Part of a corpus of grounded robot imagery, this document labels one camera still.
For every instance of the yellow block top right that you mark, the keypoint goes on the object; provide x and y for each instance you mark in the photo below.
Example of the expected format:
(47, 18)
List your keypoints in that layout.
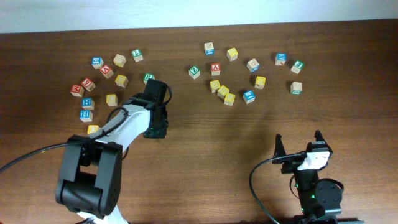
(232, 54)

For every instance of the plain blue-sided block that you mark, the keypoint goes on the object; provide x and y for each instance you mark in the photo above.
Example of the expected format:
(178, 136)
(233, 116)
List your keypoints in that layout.
(253, 65)
(209, 48)

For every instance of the yellow block cluster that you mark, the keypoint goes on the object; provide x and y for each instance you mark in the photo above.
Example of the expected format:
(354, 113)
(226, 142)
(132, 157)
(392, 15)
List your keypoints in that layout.
(222, 91)
(229, 99)

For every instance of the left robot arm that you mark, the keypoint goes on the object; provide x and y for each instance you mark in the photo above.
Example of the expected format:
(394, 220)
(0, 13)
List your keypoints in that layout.
(89, 181)

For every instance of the red A block left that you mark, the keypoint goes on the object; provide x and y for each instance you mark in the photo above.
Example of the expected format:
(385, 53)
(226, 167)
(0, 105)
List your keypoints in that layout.
(107, 71)

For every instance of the red a block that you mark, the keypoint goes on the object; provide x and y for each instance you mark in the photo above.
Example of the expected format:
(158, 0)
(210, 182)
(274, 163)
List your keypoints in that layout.
(215, 69)
(107, 71)

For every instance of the red M block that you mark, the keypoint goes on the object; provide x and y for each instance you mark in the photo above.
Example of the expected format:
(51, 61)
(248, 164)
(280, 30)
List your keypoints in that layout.
(77, 90)

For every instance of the red A block right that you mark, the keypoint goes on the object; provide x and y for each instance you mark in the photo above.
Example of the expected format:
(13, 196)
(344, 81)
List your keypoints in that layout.
(215, 69)

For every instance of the plain yellow-edged block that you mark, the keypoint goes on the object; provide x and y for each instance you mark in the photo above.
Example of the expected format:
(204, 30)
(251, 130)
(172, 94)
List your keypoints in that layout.
(119, 60)

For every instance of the yellow block middle cluster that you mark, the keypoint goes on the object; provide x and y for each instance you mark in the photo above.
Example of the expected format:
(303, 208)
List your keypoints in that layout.
(222, 91)

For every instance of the green L block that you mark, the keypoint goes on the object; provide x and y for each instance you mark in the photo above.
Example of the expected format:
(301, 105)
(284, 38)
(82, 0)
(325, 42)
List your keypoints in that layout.
(137, 55)

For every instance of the yellow O block left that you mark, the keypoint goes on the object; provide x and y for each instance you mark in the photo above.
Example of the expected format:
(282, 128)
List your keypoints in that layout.
(92, 129)

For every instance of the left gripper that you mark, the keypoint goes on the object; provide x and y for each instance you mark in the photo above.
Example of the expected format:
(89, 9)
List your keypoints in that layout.
(160, 132)

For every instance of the blue h block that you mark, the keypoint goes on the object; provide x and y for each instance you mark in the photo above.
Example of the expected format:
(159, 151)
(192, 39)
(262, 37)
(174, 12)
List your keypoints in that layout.
(86, 115)
(88, 104)

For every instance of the blue E block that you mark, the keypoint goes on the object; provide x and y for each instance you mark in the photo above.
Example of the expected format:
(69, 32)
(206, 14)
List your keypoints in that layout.
(249, 96)

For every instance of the plain blue-sided block top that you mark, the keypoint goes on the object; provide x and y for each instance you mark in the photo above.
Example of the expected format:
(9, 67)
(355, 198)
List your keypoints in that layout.
(209, 48)

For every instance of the green J block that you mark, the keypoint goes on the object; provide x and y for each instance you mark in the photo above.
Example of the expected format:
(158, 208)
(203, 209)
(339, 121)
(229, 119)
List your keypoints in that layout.
(297, 66)

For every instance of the yellow C block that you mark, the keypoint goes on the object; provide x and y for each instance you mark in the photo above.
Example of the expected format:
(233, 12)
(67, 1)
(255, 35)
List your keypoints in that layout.
(112, 100)

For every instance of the red 9 block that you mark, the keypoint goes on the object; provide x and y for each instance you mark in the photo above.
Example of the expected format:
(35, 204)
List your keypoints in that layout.
(88, 84)

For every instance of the blue K block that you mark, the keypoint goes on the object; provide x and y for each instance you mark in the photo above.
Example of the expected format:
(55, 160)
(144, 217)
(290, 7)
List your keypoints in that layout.
(280, 58)

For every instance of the yellow block upper left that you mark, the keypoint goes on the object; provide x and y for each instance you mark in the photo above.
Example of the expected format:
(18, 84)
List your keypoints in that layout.
(121, 81)

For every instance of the yellow block lower cluster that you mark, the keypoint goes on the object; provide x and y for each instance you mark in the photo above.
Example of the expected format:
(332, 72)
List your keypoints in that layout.
(229, 99)

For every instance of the yellow S block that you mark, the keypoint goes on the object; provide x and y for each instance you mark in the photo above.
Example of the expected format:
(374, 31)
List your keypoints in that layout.
(214, 85)

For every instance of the blue 5 block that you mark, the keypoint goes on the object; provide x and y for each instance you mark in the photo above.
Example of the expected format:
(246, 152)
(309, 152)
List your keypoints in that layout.
(97, 62)

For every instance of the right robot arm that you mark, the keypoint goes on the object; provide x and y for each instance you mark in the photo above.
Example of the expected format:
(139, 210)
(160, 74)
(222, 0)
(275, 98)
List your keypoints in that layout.
(319, 198)

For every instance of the blue H block upper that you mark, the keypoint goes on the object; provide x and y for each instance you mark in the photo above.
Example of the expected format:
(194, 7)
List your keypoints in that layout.
(88, 104)

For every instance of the green Z block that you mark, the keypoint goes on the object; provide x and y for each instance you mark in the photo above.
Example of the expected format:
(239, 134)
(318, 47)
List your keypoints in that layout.
(194, 72)

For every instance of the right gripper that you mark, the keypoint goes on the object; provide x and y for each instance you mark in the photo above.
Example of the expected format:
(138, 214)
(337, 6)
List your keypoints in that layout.
(291, 163)

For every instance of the plain blue-sided block right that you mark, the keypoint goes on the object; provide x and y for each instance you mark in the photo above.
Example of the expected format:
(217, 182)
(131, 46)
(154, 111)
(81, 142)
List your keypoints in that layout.
(253, 65)

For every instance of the plain green-sided block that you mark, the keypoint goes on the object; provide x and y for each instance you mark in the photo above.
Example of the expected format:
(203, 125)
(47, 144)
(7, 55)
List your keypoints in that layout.
(296, 88)

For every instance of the green R block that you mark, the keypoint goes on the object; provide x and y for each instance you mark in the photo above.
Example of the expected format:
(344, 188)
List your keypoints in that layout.
(147, 77)

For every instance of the blue H block lower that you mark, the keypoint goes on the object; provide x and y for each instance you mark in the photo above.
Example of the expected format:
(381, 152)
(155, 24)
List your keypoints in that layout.
(86, 115)

